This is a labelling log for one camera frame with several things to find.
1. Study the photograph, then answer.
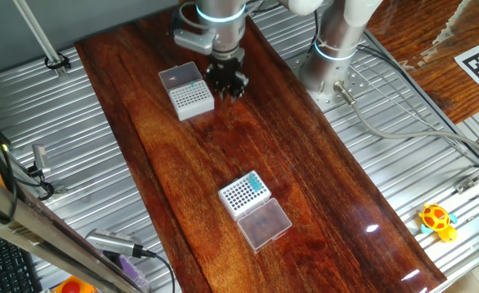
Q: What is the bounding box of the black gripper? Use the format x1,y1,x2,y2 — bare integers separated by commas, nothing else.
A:
205,59,250,103

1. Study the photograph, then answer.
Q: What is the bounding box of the white tip rack clear lid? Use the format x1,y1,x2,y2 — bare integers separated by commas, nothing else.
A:
217,169,294,251
159,60,216,122

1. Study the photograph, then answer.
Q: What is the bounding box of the dark red wooden board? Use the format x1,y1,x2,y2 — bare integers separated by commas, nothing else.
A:
74,3,448,293

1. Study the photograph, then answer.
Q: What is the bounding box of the brown wooden board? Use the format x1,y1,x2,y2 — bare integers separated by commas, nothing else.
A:
367,0,479,125

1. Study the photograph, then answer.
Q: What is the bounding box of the silver stand rod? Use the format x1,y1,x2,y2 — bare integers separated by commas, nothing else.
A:
11,0,68,79

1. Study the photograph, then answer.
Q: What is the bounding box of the yellow orange turtle toy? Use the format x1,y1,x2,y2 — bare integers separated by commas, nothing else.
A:
417,202,459,243

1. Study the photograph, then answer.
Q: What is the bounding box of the black keyboard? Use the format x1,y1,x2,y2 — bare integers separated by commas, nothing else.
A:
0,225,43,293

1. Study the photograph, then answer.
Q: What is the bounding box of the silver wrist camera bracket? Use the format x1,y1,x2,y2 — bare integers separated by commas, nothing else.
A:
172,28,218,56

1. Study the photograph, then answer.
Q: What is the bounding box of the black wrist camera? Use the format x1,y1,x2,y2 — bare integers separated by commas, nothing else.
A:
168,15,184,37

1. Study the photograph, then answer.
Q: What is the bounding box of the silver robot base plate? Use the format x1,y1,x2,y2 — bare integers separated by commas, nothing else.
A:
285,47,371,114

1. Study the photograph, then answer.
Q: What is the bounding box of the grey cable with metal connector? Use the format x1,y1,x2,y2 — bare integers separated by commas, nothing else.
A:
333,80,479,162

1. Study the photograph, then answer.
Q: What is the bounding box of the black depth camera cable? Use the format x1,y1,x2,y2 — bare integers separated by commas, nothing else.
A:
140,247,176,293

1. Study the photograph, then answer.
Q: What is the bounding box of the black ring clamp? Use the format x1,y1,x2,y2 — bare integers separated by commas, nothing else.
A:
44,52,72,71

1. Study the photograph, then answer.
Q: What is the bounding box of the silver depth camera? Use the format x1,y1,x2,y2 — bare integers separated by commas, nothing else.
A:
85,228,145,260

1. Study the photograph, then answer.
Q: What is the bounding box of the side camera mount arm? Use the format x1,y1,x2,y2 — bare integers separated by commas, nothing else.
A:
2,152,68,196

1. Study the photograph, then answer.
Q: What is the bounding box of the small grey side camera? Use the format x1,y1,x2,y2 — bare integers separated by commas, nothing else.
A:
31,143,52,177

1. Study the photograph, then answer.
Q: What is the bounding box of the black side camera cable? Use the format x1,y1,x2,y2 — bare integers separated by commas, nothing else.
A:
26,164,56,203

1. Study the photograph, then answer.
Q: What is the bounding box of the aluminium frame beam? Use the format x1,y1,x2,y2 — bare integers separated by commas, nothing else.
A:
0,164,142,293

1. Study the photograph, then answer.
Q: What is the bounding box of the aluminium bar with bracket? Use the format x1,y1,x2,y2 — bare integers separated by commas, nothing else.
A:
453,156,479,195

